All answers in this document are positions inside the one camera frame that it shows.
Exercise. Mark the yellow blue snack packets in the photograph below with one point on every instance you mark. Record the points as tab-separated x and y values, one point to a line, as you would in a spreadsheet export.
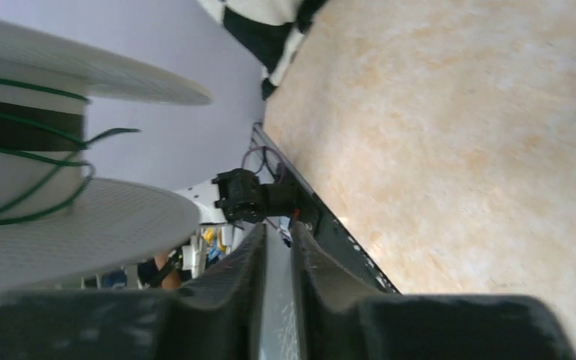
219	241

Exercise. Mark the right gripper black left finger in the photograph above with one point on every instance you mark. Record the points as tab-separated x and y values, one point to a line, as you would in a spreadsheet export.
221	310

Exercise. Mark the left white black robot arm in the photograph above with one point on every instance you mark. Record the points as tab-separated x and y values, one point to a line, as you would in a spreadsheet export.
238	195

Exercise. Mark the translucent white cable spool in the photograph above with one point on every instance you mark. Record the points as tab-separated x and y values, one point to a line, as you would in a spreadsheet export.
58	220

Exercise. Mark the black white checkered pillow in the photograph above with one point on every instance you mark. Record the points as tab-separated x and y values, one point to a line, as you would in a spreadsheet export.
271	30

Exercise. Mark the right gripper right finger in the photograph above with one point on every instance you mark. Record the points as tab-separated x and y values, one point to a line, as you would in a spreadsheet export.
327	298

